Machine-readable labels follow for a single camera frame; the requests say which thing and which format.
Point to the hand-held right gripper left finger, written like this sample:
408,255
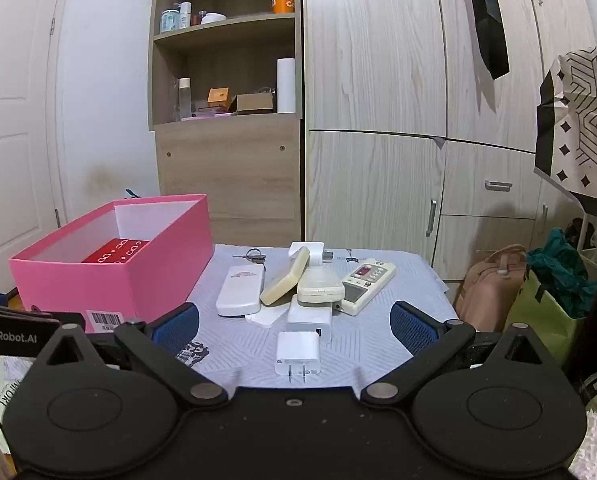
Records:
178,327

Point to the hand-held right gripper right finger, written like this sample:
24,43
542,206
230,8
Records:
413,327

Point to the pink cardboard box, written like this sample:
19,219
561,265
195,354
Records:
103,285

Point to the white power adapter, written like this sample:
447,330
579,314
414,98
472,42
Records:
306,320

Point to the white travel adapter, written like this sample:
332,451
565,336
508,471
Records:
306,250

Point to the remote control with red display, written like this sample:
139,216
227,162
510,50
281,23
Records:
366,285

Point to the long white remote control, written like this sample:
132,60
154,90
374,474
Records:
238,290

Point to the pink backpack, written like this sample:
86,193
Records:
490,285

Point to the flat white card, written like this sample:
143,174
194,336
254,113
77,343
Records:
268,317

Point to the red patterned box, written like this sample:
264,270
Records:
118,251

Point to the cream remote control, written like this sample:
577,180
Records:
321,287

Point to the metal key bunch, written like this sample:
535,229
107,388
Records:
251,255

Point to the yellowed remote control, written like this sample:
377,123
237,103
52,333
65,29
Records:
283,282

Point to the white charger with prongs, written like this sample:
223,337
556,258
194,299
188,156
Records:
298,352

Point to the green bag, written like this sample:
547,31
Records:
540,315

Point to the teal cloth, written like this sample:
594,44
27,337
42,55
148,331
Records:
560,270

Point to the wooden shelf unit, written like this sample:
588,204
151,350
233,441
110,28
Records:
228,175

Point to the pink tray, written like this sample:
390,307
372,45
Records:
206,116

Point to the wooden wardrobe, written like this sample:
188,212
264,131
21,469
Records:
378,110

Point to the white door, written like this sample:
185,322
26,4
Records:
13,110

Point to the clear bottle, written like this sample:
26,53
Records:
184,100

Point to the small orange box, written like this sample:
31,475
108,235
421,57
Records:
218,97

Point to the brown cardboard box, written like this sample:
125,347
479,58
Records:
253,103

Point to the white paper roll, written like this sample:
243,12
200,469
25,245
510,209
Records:
286,85

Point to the black white patterned paper bag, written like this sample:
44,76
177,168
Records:
583,120

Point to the light blue jar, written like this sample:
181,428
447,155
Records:
169,21

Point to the small brown bottle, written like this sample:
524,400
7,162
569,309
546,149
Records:
196,19

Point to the white bowl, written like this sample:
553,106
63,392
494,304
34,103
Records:
213,18

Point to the black hanging bag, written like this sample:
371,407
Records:
488,15

